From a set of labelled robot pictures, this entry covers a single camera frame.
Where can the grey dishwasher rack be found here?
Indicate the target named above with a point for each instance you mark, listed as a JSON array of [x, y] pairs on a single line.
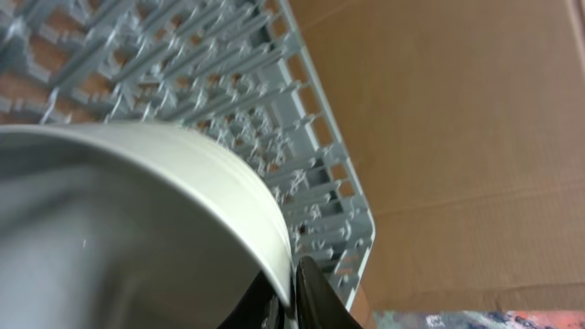
[[236, 71]]

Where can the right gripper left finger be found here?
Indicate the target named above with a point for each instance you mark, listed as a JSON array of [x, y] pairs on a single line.
[[259, 308]]

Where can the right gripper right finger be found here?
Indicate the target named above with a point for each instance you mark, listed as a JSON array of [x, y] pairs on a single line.
[[317, 305]]

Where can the grey bowl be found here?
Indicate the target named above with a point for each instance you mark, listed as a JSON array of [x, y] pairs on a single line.
[[132, 225]]

